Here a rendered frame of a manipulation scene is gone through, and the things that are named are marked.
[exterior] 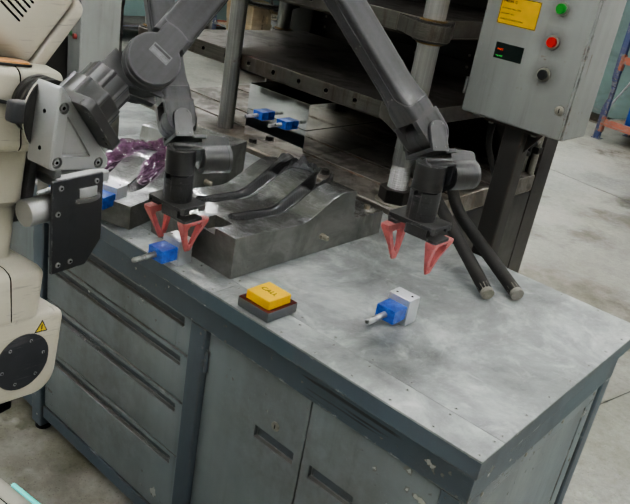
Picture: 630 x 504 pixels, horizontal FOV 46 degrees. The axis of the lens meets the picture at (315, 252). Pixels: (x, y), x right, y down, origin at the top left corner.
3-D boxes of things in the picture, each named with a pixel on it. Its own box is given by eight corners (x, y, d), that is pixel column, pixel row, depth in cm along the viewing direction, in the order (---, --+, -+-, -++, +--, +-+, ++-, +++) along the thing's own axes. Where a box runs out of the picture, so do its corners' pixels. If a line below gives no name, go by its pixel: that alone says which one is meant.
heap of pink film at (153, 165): (150, 188, 170) (152, 155, 167) (88, 167, 176) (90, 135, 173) (210, 164, 193) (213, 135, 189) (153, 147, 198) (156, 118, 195)
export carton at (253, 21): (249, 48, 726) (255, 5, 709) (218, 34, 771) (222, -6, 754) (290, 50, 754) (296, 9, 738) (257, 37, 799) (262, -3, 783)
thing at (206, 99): (397, 233, 207) (402, 209, 204) (122, 107, 279) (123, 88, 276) (530, 190, 268) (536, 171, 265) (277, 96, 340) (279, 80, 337)
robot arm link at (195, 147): (162, 138, 142) (172, 147, 137) (197, 138, 145) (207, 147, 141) (160, 171, 145) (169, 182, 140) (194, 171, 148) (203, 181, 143)
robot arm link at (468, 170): (400, 130, 136) (429, 119, 128) (448, 131, 141) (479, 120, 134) (407, 195, 135) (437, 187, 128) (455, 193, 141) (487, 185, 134)
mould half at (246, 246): (230, 279, 148) (238, 217, 143) (150, 232, 162) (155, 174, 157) (378, 233, 184) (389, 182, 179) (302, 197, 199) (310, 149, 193)
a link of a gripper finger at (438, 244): (415, 260, 142) (425, 215, 139) (446, 274, 138) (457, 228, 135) (394, 267, 137) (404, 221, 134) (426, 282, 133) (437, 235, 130)
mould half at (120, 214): (129, 230, 162) (132, 182, 157) (36, 196, 170) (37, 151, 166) (242, 178, 204) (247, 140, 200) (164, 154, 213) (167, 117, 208)
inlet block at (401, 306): (374, 340, 135) (380, 315, 133) (353, 328, 138) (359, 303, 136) (414, 321, 145) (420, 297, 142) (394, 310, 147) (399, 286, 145)
